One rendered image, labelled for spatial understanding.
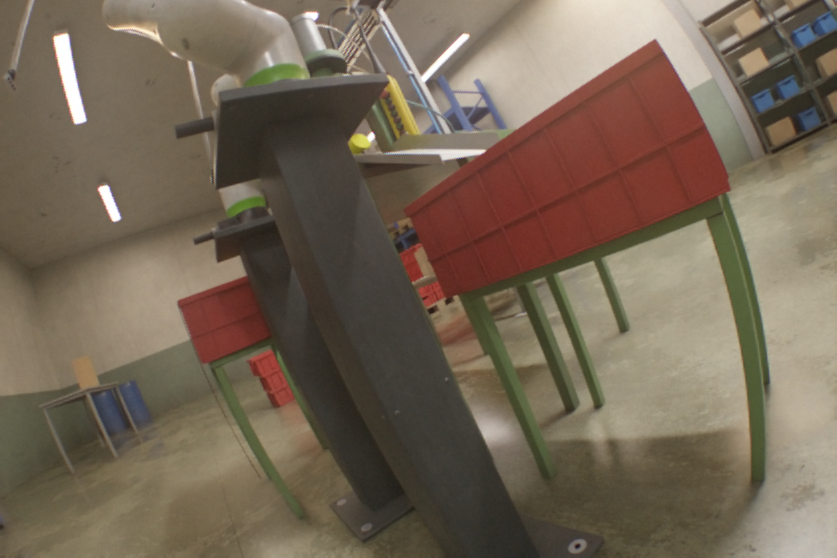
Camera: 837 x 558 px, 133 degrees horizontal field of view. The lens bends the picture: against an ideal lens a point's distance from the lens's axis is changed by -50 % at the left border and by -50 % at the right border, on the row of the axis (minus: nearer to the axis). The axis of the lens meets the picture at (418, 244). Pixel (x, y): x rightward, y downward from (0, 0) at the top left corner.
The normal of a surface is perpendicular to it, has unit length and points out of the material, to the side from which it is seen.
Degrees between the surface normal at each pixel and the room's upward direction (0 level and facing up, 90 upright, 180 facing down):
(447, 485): 90
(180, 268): 90
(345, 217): 90
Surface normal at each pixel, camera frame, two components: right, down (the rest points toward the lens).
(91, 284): 0.55, -0.31
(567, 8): -0.72, 0.28
